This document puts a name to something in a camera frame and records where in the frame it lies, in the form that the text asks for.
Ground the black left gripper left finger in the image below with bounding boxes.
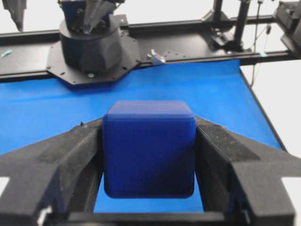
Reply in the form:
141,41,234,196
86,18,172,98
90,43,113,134
0,119,102,226

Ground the black vertical post with bracket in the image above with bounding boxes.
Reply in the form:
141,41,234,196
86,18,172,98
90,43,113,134
204,0,251,52

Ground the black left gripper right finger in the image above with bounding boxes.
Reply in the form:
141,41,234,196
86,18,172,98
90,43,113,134
196,117,301,226

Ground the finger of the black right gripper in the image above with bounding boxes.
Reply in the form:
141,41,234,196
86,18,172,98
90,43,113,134
83,0,111,34
2,0,27,32

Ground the blue table mat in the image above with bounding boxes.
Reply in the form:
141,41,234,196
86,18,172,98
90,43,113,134
0,58,289,214

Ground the blue block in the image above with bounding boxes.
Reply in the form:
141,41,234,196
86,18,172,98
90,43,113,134
102,100,196,198

